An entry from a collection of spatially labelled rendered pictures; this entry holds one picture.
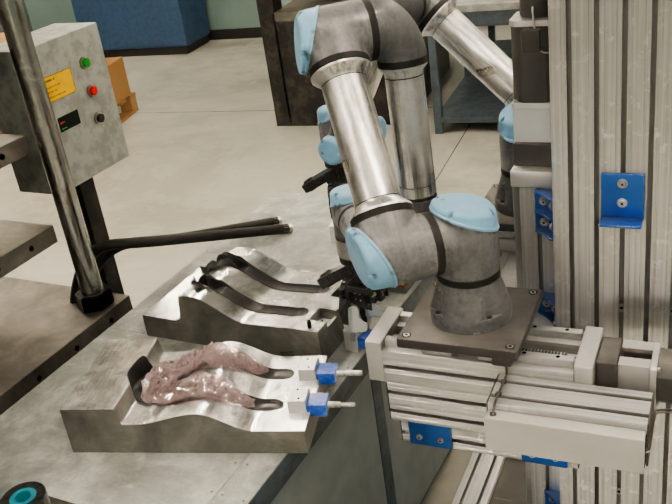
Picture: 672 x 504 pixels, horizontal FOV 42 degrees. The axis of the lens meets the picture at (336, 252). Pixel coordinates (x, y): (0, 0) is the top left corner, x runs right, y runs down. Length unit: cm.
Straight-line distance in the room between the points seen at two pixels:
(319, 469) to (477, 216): 78
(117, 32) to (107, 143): 661
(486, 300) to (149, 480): 74
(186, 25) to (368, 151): 739
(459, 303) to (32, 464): 94
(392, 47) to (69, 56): 114
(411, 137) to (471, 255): 30
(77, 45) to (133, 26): 656
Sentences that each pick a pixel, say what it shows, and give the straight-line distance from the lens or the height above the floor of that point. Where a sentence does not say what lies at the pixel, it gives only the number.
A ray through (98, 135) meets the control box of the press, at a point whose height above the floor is 117.
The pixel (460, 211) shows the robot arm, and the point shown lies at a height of 127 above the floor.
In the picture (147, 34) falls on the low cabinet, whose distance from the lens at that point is 907.
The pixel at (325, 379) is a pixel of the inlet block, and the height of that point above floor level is 85.
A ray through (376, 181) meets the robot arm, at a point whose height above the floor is 132.
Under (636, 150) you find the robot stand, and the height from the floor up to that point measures 132.
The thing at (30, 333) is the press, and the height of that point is 79.
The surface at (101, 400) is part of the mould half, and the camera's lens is 187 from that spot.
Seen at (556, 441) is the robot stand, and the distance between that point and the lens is 156.
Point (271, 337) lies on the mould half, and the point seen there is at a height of 86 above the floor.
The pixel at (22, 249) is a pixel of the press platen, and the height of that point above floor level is 103.
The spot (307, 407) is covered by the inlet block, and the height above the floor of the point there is 86.
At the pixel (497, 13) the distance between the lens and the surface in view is 540.
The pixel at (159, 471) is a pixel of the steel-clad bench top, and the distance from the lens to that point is 182.
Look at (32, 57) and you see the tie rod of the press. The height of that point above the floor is 148.
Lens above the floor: 190
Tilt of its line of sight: 26 degrees down
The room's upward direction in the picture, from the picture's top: 8 degrees counter-clockwise
